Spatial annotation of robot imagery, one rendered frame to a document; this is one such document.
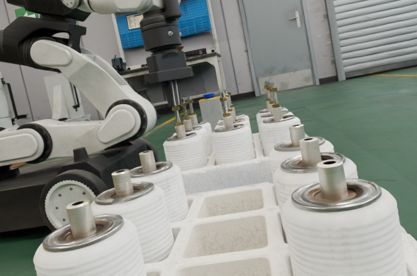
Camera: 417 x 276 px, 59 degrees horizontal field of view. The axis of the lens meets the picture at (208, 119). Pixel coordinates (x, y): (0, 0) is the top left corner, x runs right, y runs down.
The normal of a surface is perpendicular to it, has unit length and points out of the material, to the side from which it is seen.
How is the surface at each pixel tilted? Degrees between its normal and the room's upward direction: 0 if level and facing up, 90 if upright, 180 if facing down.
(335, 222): 58
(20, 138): 90
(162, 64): 90
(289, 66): 90
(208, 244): 90
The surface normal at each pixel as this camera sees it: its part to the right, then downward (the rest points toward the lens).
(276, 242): -0.19, -0.98
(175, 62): 0.57, -0.03
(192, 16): -0.13, 0.12
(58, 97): -0.20, -0.29
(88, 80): 0.13, 0.46
